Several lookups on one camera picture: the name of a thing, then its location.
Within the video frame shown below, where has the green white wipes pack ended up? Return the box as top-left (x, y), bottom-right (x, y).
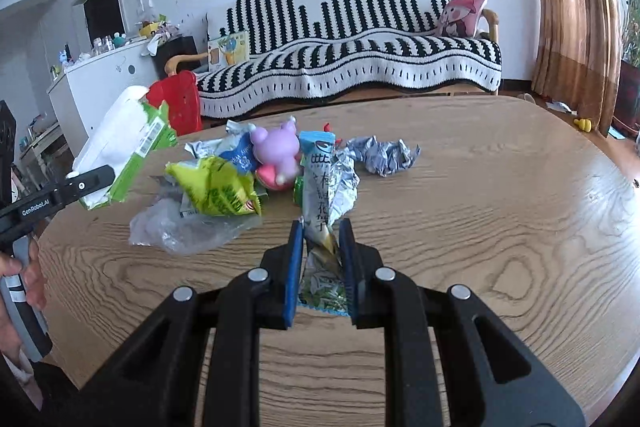
top-left (73, 86), bottom-right (177, 210)

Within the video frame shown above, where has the blue white snack wrapper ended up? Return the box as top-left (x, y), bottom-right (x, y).
top-left (184, 120), bottom-right (259, 174)

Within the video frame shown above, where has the silver blue snack wrapper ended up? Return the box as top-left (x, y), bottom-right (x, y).
top-left (298, 131), bottom-right (359, 315)

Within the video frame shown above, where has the person's left hand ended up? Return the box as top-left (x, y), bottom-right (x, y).
top-left (0, 238), bottom-right (49, 353)

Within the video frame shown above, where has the white cabinet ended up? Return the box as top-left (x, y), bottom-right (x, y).
top-left (48, 40), bottom-right (160, 157)

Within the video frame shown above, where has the clear plastic bag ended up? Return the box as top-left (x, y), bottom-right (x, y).
top-left (128, 198), bottom-right (262, 256)

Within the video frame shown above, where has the yellow green snack bag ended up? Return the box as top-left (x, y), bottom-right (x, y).
top-left (165, 156), bottom-right (262, 217)

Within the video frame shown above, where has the red plastic chair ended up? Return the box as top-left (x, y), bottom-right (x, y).
top-left (146, 70), bottom-right (203, 136)

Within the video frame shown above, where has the crumpled silver foil wrapper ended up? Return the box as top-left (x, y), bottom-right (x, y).
top-left (345, 135), bottom-right (421, 176)

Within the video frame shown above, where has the pink bear toy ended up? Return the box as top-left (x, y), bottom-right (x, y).
top-left (250, 116), bottom-right (300, 191)

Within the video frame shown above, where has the yellow toy on floor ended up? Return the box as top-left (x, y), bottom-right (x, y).
top-left (574, 118), bottom-right (592, 133)

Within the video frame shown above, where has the children's picture book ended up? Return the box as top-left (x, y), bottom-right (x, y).
top-left (207, 30), bottom-right (250, 72)

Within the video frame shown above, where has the small red toy piece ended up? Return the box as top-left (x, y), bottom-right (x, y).
top-left (323, 122), bottom-right (343, 146)

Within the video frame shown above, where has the brown curtain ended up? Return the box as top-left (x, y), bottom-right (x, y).
top-left (533, 0), bottom-right (622, 134)

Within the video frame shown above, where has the black white striped sofa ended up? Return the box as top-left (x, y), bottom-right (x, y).
top-left (194, 0), bottom-right (504, 119)

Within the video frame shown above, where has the pink cartoon pillow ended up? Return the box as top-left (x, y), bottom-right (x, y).
top-left (437, 0), bottom-right (487, 38)

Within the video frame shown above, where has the potted green plant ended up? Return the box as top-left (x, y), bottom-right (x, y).
top-left (620, 0), bottom-right (639, 68)

